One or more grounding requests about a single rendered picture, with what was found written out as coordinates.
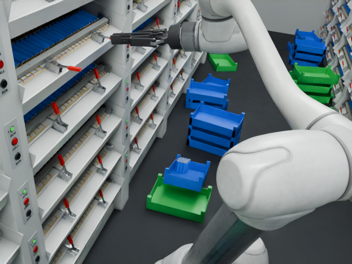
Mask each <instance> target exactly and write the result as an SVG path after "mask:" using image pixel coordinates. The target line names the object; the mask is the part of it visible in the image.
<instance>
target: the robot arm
mask: <svg viewBox="0 0 352 264"><path fill-rule="evenodd" d="M198 2H199V6H200V10H201V16H202V21H186V22H184V23H183V24H180V25H170V27H169V29H168V31H167V28H163V29H154V30H142V31H137V32H134V33H133V32H128V33H113V35H110V38H111V43H112V45H127V44H130V46H137V47H152V48H156V47H157V45H160V46H163V45H164V44H168V45H169V47H170V48H171V49H172V50H182V49H183V50H184V51H185V52H196V51H197V52H200V51H202V52H208V53H214V54H226V53H235V52H241V51H244V50H247V49H249V51H250V53H251V56H252V58H253V60H254V62H255V65H256V67H257V69H258V72H259V74H260V76H261V78H262V80H263V83H264V85H265V87H266V89H267V91H268V92H269V94H270V96H271V98H272V100H273V101H274V103H275V104H276V106H277V108H278V109H279V111H280V112H281V114H282V115H283V117H284V118H285V119H286V121H287V122H288V124H289V125H290V127H291V128H292V130H288V131H280V132H276V133H270V134H265V135H260V136H256V137H252V138H249V139H247V140H245V141H243V142H241V143H239V144H237V145H236V146H234V147H233V148H231V149H230V150H229V151H228V152H226V153H225V154H224V155H223V156H222V158H221V160H220V162H219V165H218V168H217V173H216V183H217V188H218V191H219V194H220V196H221V198H222V200H223V202H224V203H223V205H222V206H221V207H220V209H219V210H218V211H217V213H216V214H215V215H214V217H213V218H212V219H211V221H210V222H209V223H208V225H207V226H206V227H205V229H204V230H203V231H202V233H201V234H200V236H199V237H198V238H197V240H196V241H195V242H194V243H193V244H187V245H184V246H182V247H180V248H179V249H177V250H176V251H175V252H173V253H172V254H170V255H168V256H167V257H165V258H164V259H162V260H159V261H157V262H156V263H155V264H269V259H268V252H267V249H266V248H265V245H264V243H263V241H262V239H261V238H260V237H261V236H262V235H263V234H264V233H265V232H266V231H268V230H275V229H278V228H281V227H283V226H284V225H286V224H288V223H290V222H292V221H294V220H296V219H298V218H300V217H302V216H304V215H306V214H308V213H311V212H313V211H314V210H315V209H316V208H317V207H320V206H323V205H325V204H327V203H330V202H336V201H346V200H348V199H349V200H350V201H352V121H350V120H349V119H347V118H346V117H344V116H343V115H341V114H340V113H339V112H337V111H335V110H333V109H331V108H329V107H327V106H325V105H323V104H321V103H320V102H318V101H316V100H314V99H312V98H311V97H309V96H308V95H306V94H305V93H304V92H302V91H301V90H300V89H299V87H298V86H297V85H296V84H295V82H294V81H293V79H292V78H291V76H290V74H289V73H288V71H287V69H286V67H285V65H284V63H283V61H282V59H281V57H280V55H279V53H278V51H277V49H276V47H275V45H274V44H273V42H272V40H271V38H270V36H269V34H268V32H267V30H266V28H265V26H264V24H263V22H262V20H261V18H260V16H259V14H258V12H257V11H256V9H255V7H254V5H253V4H252V2H251V1H250V0H198Z"/></svg>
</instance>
